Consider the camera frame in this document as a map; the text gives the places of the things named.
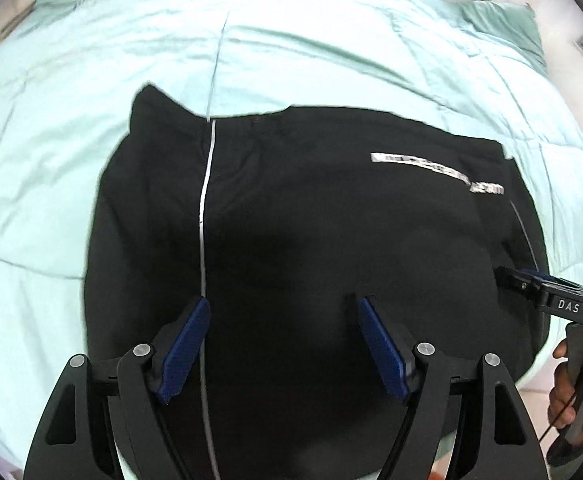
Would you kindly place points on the black hoodie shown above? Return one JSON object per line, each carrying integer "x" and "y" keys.
{"x": 321, "y": 220}

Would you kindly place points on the person's right hand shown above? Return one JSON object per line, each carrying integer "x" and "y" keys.
{"x": 564, "y": 385}

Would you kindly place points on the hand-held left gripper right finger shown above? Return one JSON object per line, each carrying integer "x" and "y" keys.
{"x": 384, "y": 345}

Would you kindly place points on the green pillow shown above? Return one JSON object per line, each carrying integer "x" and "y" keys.
{"x": 506, "y": 30}

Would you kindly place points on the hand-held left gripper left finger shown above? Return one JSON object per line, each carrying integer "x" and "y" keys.
{"x": 186, "y": 340}

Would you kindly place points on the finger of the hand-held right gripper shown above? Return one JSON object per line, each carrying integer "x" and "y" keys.
{"x": 521, "y": 280}

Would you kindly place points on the light green comforter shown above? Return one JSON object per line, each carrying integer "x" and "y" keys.
{"x": 271, "y": 40}

